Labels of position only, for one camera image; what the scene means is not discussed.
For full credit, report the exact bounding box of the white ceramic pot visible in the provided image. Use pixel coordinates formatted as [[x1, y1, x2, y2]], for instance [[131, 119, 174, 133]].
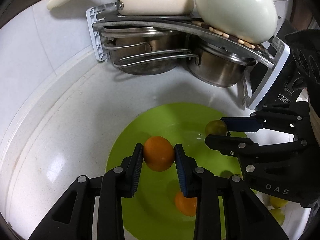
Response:
[[195, 0, 288, 44]]

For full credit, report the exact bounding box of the green plate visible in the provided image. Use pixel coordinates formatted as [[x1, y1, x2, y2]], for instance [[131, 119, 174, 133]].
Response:
[[106, 102, 241, 239]]

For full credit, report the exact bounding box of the yellow-green apple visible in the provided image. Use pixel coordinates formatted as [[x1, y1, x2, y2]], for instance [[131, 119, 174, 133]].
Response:
[[269, 196, 289, 209]]

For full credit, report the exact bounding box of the white pot rack shelf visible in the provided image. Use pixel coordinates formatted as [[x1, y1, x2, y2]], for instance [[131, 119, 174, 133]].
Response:
[[86, 3, 290, 110]]

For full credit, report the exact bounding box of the green tomato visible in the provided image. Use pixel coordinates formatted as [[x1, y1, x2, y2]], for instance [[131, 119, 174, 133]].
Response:
[[205, 120, 228, 136]]

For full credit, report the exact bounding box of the black knife block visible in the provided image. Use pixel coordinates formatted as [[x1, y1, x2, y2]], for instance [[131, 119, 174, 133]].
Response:
[[249, 17, 307, 108]]

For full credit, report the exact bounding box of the cream saucepan lower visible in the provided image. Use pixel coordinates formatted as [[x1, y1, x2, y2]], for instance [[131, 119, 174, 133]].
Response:
[[47, 0, 194, 16]]

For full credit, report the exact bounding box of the green apple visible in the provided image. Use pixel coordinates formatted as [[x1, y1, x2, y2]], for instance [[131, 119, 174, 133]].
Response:
[[269, 208, 285, 226]]

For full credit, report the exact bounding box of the steel pan under rack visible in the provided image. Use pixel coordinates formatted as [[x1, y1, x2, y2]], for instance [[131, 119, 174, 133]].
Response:
[[101, 25, 199, 75]]

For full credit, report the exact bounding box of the brown kiwi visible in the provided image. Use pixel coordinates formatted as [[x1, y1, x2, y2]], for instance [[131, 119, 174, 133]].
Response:
[[220, 170, 234, 179]]

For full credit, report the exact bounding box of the steel pot under rack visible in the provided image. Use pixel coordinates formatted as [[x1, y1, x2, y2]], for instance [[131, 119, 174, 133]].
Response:
[[188, 42, 257, 87]]

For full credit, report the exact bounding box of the small orange mandarin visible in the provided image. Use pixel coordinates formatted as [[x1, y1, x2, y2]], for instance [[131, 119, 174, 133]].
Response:
[[143, 136, 174, 172]]

